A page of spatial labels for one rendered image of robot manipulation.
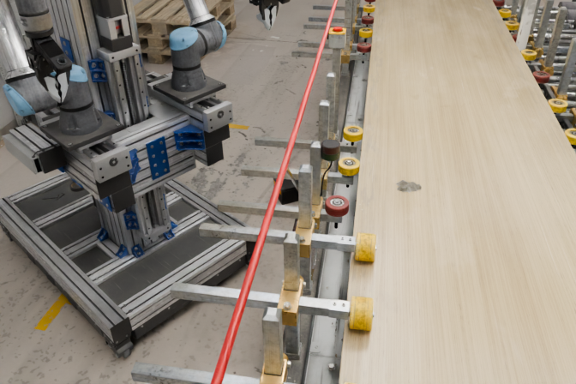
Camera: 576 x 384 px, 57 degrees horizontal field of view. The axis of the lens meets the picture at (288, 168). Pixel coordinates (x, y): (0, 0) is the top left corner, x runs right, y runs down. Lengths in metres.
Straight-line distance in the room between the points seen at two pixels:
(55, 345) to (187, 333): 0.59
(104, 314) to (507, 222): 1.66
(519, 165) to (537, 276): 0.59
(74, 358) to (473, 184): 1.84
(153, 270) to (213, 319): 0.37
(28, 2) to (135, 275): 1.46
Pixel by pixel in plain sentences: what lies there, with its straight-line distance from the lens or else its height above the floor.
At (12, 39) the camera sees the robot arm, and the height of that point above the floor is 1.39.
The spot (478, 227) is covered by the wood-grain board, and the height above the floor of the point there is 0.90.
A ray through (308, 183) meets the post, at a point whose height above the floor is 1.13.
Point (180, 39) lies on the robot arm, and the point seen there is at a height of 1.26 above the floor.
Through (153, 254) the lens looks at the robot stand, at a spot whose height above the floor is 0.21.
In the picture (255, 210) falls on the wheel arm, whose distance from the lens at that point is 1.85.
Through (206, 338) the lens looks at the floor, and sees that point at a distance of 2.58.
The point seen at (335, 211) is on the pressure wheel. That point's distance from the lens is 1.76.
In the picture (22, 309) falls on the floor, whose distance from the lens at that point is 2.98.
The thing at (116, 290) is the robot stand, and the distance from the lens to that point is 2.59.
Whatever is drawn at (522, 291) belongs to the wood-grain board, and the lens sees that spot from 1.61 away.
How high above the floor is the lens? 1.98
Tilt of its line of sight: 33 degrees down
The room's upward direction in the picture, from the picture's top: 1 degrees counter-clockwise
